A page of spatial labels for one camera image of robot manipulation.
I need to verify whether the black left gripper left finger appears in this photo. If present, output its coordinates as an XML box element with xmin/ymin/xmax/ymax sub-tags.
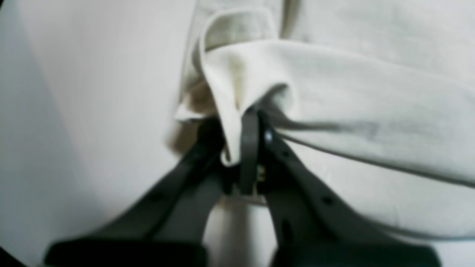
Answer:
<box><xmin>44</xmin><ymin>119</ymin><xmax>236</xmax><ymax>267</ymax></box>

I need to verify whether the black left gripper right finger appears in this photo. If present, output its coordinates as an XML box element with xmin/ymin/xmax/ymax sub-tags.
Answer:
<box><xmin>239</xmin><ymin>109</ymin><xmax>441</xmax><ymax>267</ymax></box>

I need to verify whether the beige t-shirt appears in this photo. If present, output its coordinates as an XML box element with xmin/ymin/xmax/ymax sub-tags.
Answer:
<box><xmin>176</xmin><ymin>0</ymin><xmax>474</xmax><ymax>267</ymax></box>

